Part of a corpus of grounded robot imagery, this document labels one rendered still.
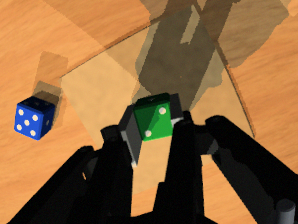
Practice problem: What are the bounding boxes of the dark green die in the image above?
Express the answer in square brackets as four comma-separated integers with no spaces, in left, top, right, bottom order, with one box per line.
[133,92,173,142]

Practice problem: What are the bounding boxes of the blue die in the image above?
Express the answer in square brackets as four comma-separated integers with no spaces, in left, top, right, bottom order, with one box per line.
[14,96,55,141]

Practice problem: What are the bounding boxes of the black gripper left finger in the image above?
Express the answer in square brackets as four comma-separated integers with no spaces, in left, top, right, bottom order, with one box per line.
[6,104,142,224]

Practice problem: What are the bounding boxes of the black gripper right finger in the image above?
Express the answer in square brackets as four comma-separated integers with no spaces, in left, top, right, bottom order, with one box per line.
[149,93,298,224]

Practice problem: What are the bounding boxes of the light tan flat mat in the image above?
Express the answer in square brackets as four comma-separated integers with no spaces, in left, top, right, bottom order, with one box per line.
[57,5,254,195]

